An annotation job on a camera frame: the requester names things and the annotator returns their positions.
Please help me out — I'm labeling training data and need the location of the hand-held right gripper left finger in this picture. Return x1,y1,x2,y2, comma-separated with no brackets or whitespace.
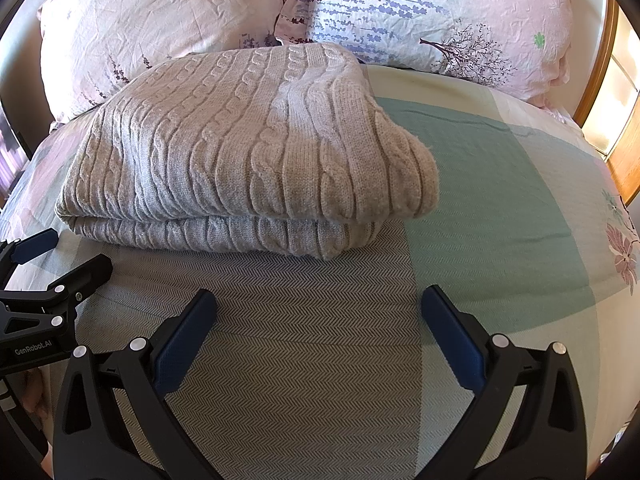
52,288,218,480

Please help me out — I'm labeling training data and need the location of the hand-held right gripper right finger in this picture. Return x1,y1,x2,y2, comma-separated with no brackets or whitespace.
420,284,589,480

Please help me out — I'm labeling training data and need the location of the wooden bed headboard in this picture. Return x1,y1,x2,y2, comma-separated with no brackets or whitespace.
571,0,640,202

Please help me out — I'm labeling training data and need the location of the patchwork bed sheet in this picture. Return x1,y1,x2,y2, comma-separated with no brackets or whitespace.
0,62,640,480

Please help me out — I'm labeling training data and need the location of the pink floral pillow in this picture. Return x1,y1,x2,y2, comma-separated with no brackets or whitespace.
37,0,301,125
274,0,595,112

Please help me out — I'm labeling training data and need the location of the beige cable-knit sweater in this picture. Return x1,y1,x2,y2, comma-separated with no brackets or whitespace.
54,42,441,262

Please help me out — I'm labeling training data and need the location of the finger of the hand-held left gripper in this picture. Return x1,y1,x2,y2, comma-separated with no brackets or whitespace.
0,253,114,335
0,228,59,288

